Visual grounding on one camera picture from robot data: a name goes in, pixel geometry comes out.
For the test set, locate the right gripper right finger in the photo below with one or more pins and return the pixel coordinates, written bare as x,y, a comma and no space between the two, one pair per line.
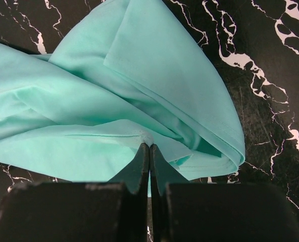
186,211

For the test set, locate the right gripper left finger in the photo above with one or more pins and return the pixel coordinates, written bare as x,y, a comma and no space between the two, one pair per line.
111,211

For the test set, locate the teal t shirt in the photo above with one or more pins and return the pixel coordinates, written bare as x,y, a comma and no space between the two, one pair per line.
128,73

